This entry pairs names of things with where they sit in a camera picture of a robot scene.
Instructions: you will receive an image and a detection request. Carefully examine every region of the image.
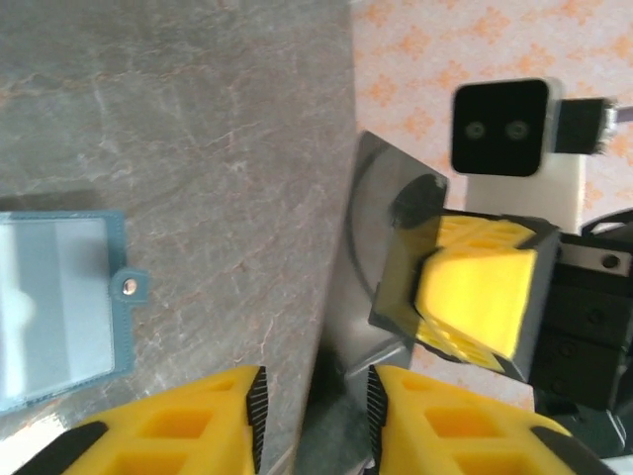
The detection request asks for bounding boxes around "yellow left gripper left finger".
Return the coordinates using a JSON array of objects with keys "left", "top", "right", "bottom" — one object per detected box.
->
[{"left": 14, "top": 365, "right": 268, "bottom": 475}]

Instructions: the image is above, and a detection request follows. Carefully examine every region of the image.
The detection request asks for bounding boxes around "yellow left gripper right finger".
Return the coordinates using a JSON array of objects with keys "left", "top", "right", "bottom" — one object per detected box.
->
[{"left": 368, "top": 365, "right": 612, "bottom": 475}]

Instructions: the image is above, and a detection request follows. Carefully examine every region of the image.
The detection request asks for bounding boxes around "dark translucent card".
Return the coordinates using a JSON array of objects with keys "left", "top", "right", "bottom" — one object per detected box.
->
[{"left": 343, "top": 130, "right": 450, "bottom": 380}]

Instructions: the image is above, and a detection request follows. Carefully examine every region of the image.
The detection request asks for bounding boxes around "teal card holder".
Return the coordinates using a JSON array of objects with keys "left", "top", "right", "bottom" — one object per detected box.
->
[{"left": 0, "top": 209, "right": 149, "bottom": 416}]

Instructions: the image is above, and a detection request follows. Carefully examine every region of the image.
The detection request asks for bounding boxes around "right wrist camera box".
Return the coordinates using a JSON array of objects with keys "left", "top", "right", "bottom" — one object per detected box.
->
[{"left": 450, "top": 77, "right": 592, "bottom": 237}]

